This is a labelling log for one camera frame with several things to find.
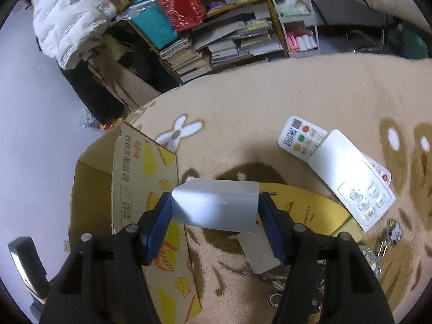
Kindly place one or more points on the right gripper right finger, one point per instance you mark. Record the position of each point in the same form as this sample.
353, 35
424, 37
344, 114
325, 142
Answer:
352, 293

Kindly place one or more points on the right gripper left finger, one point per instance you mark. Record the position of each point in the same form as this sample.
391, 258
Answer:
79, 293

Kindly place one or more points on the cartoon keychain with keys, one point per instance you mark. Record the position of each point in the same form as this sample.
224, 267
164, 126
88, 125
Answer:
393, 235

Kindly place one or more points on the yellow round fan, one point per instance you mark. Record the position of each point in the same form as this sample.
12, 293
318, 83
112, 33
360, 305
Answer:
319, 213

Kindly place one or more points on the white remote control panel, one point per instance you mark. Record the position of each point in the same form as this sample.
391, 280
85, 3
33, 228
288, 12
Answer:
367, 206

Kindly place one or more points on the cardboard box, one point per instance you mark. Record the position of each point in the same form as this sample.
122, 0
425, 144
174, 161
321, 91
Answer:
118, 178

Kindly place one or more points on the white power bank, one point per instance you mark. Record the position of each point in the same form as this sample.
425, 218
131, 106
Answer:
216, 204

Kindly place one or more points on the white flat card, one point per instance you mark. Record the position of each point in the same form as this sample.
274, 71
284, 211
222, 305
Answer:
257, 250

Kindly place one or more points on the black stand on floor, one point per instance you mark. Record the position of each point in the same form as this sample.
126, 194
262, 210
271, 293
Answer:
26, 259

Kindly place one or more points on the white remote colored buttons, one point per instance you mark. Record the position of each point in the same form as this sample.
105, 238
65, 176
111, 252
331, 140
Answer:
331, 155

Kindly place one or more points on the beige patterned carpet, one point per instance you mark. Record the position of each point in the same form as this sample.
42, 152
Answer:
262, 122

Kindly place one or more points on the stack of books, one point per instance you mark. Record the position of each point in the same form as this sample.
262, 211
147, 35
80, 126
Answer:
186, 62

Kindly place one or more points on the white puffer jacket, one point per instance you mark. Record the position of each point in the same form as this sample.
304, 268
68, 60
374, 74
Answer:
67, 30

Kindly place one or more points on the teal bag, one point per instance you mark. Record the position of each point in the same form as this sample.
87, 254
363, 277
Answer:
153, 23

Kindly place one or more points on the wooden bookshelf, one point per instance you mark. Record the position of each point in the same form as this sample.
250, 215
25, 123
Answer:
233, 33

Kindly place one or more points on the red patterned bag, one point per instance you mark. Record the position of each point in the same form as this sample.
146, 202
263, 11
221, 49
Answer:
183, 14

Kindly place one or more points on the white wire rack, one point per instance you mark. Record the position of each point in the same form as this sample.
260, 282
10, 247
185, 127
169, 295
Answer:
298, 24

